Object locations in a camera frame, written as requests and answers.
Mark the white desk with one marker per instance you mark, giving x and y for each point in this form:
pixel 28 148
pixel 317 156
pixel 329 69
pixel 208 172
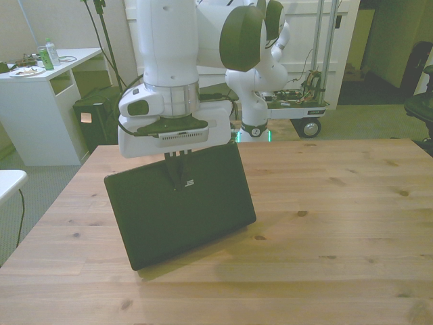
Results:
pixel 34 111

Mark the white plate with food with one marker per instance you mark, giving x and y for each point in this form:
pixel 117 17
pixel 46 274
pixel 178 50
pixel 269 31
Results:
pixel 25 71

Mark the grey wrist camera black mount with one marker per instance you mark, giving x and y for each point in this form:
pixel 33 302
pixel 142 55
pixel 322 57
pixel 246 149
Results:
pixel 182 139

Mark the clear plastic bottle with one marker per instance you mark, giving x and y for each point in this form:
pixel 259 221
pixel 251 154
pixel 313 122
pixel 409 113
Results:
pixel 53 52

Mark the black tripod stand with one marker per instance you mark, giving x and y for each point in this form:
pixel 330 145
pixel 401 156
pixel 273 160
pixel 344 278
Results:
pixel 108 47

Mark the white rounded table corner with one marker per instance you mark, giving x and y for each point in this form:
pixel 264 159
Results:
pixel 10 183

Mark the green drink can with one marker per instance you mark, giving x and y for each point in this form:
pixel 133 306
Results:
pixel 45 59

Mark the wheeled equipment cart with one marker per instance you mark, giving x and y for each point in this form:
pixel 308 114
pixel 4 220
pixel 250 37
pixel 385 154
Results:
pixel 304 110

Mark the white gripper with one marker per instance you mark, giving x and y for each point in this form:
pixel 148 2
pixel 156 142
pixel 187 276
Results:
pixel 220 128

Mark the black box under desk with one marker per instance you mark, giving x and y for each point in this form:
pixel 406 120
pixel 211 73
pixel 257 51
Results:
pixel 98 125

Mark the black office chair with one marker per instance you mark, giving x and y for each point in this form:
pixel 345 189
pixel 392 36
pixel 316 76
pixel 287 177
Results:
pixel 419 105

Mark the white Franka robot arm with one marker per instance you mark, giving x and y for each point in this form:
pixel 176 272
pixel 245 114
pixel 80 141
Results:
pixel 169 44

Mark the black Asus laptop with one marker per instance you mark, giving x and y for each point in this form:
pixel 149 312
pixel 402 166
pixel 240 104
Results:
pixel 176 220

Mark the cardboard box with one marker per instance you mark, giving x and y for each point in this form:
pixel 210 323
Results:
pixel 355 74

